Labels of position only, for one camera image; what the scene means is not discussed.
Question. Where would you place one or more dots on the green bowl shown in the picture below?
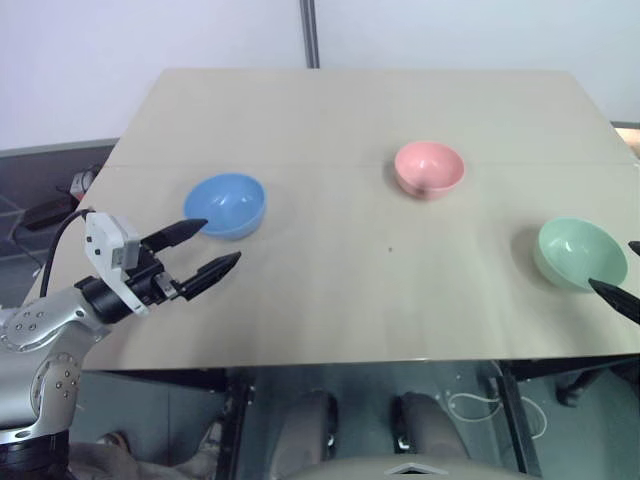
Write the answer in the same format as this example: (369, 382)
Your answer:
(580, 252)

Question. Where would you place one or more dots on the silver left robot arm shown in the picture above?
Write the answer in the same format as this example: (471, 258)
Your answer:
(47, 325)

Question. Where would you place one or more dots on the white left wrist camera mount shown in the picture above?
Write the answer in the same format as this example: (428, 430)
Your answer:
(102, 240)

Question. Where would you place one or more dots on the black shoe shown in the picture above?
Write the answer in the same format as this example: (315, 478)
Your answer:
(575, 390)

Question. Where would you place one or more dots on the black table leg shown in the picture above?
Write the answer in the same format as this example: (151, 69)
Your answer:
(235, 420)
(517, 420)

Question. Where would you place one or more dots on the black power adapter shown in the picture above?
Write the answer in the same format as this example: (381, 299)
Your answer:
(47, 212)

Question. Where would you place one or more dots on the blue bowl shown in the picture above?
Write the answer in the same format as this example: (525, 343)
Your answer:
(225, 205)

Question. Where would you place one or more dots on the pink bowl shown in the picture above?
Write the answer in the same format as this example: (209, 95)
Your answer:
(429, 167)

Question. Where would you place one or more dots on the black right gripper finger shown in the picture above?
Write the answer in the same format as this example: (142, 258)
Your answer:
(620, 299)
(635, 248)

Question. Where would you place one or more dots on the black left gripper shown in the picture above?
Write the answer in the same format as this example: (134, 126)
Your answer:
(147, 282)

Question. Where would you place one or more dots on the grey wall pillar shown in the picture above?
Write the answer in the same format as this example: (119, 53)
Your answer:
(310, 32)

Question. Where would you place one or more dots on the grey fabric heap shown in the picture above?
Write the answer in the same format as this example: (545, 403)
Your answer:
(125, 460)

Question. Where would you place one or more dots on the grey robot torso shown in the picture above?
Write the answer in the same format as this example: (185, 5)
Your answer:
(400, 470)

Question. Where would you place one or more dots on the dark rounded robot leg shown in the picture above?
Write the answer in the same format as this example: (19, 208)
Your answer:
(425, 425)

